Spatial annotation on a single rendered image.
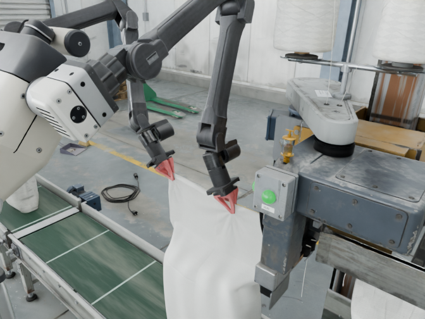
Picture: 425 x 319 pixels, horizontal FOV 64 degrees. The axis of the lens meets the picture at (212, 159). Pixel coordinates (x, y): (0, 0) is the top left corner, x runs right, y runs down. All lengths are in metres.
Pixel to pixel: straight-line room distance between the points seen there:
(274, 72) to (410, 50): 5.85
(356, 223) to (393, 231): 0.06
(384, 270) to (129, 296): 1.19
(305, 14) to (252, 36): 5.95
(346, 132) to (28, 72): 0.69
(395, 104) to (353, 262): 0.47
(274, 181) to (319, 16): 0.46
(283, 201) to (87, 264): 1.46
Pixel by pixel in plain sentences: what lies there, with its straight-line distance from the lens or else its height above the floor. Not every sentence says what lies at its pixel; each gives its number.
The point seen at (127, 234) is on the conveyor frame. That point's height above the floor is 0.41.
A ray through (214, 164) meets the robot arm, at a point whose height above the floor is 1.21.
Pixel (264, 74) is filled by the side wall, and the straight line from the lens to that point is 6.80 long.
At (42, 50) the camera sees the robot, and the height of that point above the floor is 1.54.
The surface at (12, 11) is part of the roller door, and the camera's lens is 8.39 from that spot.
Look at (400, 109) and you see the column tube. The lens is 1.14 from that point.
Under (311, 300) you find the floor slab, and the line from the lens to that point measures 2.36.
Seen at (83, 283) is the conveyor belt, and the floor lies 0.38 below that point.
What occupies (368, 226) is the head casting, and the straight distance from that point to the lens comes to 0.71.
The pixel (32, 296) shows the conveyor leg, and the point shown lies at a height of 0.02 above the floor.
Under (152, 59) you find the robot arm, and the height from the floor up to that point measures 1.52.
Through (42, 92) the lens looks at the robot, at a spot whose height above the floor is 1.48.
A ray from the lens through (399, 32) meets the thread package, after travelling 0.89.
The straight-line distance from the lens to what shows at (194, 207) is 1.21.
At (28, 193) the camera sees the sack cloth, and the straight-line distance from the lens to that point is 2.53.
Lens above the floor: 1.63
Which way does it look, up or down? 24 degrees down
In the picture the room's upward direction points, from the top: 2 degrees clockwise
